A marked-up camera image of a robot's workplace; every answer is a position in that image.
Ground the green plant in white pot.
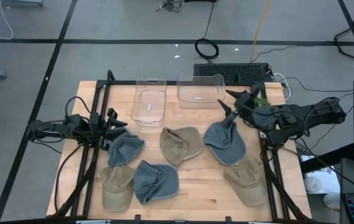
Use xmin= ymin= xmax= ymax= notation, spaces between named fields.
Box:
xmin=251 ymin=96 xmax=271 ymax=110

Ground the yellow cable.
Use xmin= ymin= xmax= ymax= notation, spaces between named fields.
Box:
xmin=250 ymin=0 xmax=272 ymax=63

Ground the white bag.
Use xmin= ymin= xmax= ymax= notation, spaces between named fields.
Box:
xmin=300 ymin=155 xmax=341 ymax=210

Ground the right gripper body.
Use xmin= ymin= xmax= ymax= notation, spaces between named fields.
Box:
xmin=234 ymin=91 xmax=260 ymax=123

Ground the black aluminium table frame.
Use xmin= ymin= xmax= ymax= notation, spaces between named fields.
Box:
xmin=45 ymin=70 xmax=313 ymax=224

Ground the blue-grey cart base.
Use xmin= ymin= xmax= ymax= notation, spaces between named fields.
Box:
xmin=0 ymin=0 xmax=45 ymax=7

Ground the black mesh computer case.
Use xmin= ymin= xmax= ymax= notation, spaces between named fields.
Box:
xmin=193 ymin=62 xmax=274 ymax=84

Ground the black cable bundle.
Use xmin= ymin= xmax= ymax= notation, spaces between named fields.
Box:
xmin=156 ymin=0 xmax=184 ymax=13

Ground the narrow clear plastic bin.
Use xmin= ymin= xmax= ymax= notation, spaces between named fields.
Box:
xmin=129 ymin=77 xmax=167 ymax=128

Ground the grey baseball cap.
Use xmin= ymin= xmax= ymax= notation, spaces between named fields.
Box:
xmin=203 ymin=120 xmax=247 ymax=166
xmin=106 ymin=127 xmax=146 ymax=169
xmin=133 ymin=160 xmax=180 ymax=205

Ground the khaki baseball cap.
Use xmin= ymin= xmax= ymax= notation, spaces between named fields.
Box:
xmin=159 ymin=126 xmax=203 ymax=168
xmin=222 ymin=157 xmax=269 ymax=208
xmin=98 ymin=164 xmax=136 ymax=213

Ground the black coiled cable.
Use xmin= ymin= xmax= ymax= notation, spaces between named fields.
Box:
xmin=194 ymin=0 xmax=220 ymax=63

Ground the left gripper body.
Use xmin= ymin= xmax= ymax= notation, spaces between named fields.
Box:
xmin=88 ymin=107 xmax=119 ymax=150

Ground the wide clear plastic bin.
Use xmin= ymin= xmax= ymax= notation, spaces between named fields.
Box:
xmin=176 ymin=73 xmax=226 ymax=109

